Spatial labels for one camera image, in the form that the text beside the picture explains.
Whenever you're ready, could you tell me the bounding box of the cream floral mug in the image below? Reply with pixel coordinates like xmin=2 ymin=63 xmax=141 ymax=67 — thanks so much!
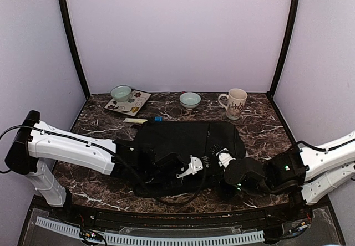
xmin=217 ymin=88 xmax=248 ymax=120

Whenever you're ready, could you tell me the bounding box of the pale green bowl centre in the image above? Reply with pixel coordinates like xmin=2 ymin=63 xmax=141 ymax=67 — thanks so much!
xmin=179 ymin=92 xmax=201 ymax=110

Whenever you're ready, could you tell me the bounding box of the yellow highlighter pen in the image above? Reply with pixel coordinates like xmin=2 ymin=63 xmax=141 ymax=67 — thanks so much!
xmin=123 ymin=118 xmax=148 ymax=124

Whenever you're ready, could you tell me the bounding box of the floral square plate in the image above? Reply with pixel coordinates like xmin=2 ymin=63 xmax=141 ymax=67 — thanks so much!
xmin=104 ymin=90 xmax=151 ymax=116

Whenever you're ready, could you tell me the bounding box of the black left frame post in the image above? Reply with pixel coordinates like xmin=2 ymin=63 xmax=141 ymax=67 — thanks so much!
xmin=58 ymin=0 xmax=91 ymax=99

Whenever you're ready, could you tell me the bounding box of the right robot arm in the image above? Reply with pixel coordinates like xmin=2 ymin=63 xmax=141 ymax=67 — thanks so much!
xmin=216 ymin=132 xmax=354 ymax=206

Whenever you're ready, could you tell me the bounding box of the white slotted cable duct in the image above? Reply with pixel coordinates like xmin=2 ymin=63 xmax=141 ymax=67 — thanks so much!
xmin=35 ymin=217 xmax=265 ymax=245

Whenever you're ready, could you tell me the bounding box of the pale green bowl on plate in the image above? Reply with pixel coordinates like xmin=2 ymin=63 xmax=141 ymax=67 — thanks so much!
xmin=110 ymin=85 xmax=132 ymax=103

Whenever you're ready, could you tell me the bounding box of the black frame post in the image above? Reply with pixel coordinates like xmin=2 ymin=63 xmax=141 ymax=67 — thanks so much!
xmin=267 ymin=0 xmax=299 ymax=99
xmin=58 ymin=0 xmax=91 ymax=99

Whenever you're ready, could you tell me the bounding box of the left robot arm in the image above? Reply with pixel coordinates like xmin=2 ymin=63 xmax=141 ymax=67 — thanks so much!
xmin=1 ymin=111 xmax=189 ymax=208

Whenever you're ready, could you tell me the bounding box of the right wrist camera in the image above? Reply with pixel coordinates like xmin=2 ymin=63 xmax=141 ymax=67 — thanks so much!
xmin=210 ymin=145 xmax=236 ymax=169

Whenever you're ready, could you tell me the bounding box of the black right frame post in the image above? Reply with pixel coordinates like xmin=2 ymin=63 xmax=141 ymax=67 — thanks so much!
xmin=267 ymin=0 xmax=299 ymax=99

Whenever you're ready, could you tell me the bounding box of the black student backpack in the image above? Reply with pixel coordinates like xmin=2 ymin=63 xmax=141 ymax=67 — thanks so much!
xmin=134 ymin=121 xmax=246 ymax=198

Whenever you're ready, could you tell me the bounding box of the blue capped black marker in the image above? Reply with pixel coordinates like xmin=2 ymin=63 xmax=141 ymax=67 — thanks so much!
xmin=147 ymin=116 xmax=163 ymax=122

